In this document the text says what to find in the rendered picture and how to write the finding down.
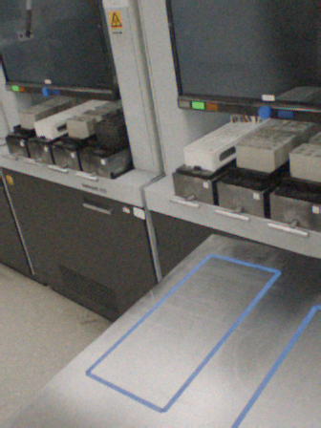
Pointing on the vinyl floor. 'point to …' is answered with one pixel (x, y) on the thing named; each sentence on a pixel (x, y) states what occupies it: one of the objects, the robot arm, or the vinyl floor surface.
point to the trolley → (201, 350)
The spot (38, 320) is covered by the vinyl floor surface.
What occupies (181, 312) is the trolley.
